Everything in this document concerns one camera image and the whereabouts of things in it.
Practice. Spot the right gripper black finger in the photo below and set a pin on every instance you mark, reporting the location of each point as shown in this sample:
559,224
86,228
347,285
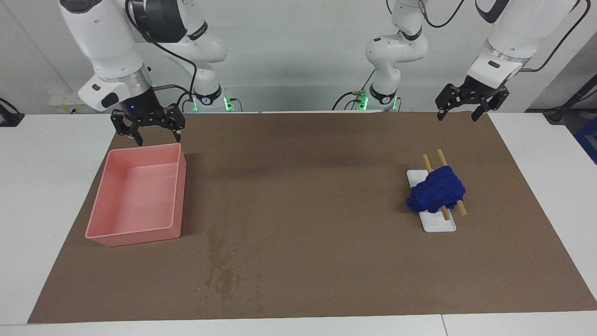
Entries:
125,123
177,119

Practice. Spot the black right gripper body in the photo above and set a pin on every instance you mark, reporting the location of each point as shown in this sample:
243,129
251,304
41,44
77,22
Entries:
144,109

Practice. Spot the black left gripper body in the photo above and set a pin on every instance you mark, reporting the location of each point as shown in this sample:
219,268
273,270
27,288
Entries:
480,89

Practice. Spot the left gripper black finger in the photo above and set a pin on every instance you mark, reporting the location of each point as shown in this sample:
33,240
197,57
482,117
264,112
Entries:
489,101
447,98

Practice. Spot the blue towel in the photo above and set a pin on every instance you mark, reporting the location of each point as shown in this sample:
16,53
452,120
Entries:
436,191

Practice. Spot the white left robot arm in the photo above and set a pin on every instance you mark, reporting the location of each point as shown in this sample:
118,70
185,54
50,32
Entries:
513,32

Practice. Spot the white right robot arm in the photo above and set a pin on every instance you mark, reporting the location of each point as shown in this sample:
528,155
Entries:
107,42

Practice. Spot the wooden rack rod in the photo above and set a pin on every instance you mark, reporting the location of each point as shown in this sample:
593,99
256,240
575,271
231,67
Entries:
426,163
441,156

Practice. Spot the white power strip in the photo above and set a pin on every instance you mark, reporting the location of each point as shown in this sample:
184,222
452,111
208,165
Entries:
70,102

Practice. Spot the pink plastic bin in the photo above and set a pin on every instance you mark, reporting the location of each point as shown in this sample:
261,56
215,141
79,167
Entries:
135,196

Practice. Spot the black stand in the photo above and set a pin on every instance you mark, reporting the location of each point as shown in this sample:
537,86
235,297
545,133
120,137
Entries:
566,107

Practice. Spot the blue box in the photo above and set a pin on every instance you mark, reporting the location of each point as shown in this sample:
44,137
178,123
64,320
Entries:
588,140

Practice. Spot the white rack with wooden rods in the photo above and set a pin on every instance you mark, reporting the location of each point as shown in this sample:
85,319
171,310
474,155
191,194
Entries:
438,224

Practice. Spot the brown paper mat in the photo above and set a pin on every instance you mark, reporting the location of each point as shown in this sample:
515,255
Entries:
317,200

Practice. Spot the black clamp mount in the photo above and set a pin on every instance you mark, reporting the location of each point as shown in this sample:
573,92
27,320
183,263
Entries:
9,117

